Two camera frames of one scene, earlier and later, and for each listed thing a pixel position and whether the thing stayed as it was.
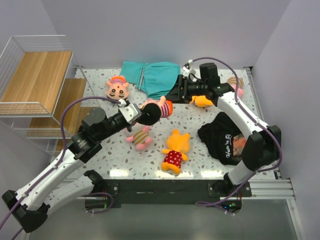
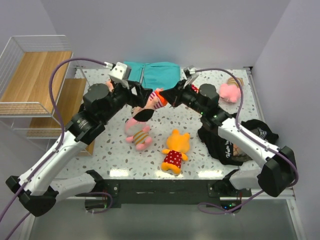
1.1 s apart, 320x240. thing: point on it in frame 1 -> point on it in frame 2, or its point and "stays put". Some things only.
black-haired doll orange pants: [170, 108] -> [162, 98]
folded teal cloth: [156, 78] stays put
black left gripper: [129, 125] -> [142, 93]
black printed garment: [218, 136] stays put
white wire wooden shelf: [41, 90] stays put
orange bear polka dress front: [178, 144] stays put
